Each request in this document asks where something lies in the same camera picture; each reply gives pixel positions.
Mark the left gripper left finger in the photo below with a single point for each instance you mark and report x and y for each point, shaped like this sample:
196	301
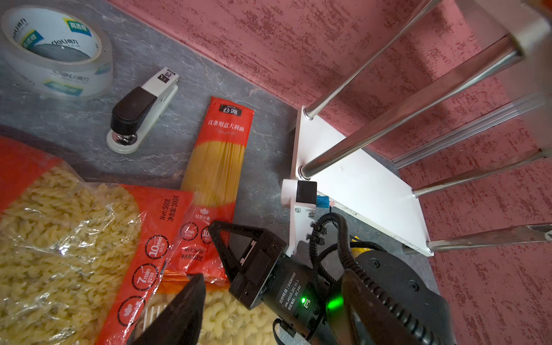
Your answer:
181	320

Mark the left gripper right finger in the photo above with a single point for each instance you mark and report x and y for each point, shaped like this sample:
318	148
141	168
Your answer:
393	307

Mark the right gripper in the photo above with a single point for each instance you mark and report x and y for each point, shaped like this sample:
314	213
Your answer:
260	273

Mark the red spaghetti bag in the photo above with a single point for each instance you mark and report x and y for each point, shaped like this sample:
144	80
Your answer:
213	174

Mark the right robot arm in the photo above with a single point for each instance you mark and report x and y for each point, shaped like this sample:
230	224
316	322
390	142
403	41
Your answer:
331	255

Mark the white two-tier shelf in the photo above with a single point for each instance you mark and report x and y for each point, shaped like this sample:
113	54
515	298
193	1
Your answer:
349	176

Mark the yellow spaghetti bag crosswise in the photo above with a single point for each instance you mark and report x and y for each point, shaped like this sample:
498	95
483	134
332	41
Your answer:
359	247

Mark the red fusilli bag upper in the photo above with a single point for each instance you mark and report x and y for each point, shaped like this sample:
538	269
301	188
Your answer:
79	261

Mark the black white stapler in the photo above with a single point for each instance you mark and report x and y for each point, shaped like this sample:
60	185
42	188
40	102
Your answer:
134	116

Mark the clear packing tape roll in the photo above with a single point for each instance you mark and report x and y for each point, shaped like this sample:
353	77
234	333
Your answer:
56	53

